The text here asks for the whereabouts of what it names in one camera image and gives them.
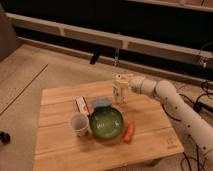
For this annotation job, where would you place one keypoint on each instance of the green bowl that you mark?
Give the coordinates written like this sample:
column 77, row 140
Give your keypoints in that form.
column 106, row 122

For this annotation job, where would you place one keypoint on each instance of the black object on floor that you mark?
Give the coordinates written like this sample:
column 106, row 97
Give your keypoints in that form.
column 4, row 137

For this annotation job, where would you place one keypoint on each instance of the small white red box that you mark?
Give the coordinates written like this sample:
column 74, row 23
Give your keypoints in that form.
column 82, row 106

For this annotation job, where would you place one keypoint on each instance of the wooden table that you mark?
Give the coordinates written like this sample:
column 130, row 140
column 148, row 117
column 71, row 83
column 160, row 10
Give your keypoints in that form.
column 58, row 148

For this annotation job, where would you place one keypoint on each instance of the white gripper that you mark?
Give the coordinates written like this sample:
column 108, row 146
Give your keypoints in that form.
column 126, row 80

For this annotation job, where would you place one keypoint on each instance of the orange carrot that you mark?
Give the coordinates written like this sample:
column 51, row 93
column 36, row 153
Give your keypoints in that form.
column 129, row 132

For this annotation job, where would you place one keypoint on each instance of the white paper cup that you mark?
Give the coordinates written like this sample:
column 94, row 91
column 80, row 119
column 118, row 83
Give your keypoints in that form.
column 79, row 123

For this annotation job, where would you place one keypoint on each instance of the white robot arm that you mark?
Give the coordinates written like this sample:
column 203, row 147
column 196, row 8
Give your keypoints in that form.
column 165, row 92

